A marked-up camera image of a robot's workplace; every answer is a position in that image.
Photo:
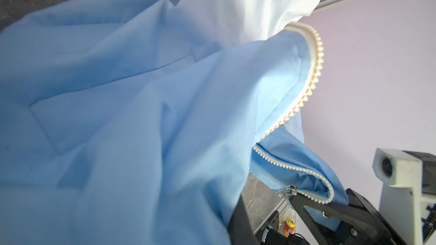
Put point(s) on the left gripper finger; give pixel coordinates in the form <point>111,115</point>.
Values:
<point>239,229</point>

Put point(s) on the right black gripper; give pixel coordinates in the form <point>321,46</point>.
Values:
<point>357,223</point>

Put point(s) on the light blue zip jacket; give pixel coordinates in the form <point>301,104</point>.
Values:
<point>137,122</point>

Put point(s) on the small toy figure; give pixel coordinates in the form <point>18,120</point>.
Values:
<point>288,227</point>

